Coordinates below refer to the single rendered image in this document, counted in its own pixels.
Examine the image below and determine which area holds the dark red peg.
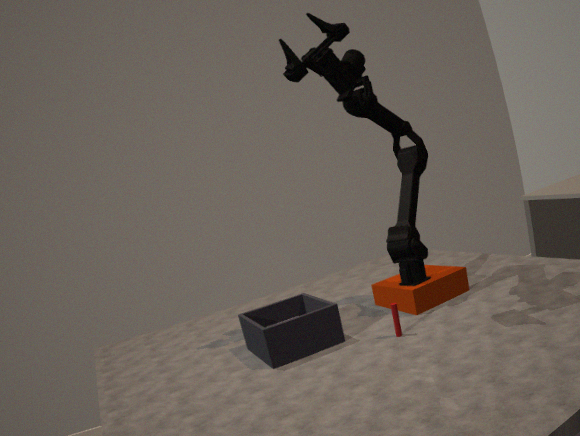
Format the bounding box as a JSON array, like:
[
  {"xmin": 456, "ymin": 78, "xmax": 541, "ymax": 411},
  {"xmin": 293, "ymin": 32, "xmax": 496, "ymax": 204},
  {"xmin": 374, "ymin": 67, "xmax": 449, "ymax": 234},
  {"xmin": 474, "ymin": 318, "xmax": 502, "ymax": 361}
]
[{"xmin": 391, "ymin": 303, "xmax": 402, "ymax": 337}]

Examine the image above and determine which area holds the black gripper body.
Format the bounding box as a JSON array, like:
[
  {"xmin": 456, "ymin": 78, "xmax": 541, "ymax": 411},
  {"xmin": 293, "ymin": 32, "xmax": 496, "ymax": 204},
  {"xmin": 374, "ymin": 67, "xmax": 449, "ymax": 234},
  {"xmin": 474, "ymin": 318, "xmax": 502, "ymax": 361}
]
[{"xmin": 283, "ymin": 23, "xmax": 350, "ymax": 82}]

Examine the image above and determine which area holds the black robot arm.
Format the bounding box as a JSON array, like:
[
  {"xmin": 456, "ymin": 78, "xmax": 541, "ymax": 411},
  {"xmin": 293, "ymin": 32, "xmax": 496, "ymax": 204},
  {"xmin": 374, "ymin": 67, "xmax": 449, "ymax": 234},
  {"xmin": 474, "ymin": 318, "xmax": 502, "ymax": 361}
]
[{"xmin": 327, "ymin": 49, "xmax": 431, "ymax": 286}]

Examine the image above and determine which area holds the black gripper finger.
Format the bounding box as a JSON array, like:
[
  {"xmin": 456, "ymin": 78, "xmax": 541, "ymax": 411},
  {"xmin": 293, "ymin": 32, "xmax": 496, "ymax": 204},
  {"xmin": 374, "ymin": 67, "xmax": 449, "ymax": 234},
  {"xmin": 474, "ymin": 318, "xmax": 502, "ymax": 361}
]
[
  {"xmin": 279, "ymin": 39, "xmax": 301, "ymax": 70},
  {"xmin": 306, "ymin": 13, "xmax": 339, "ymax": 33}
]

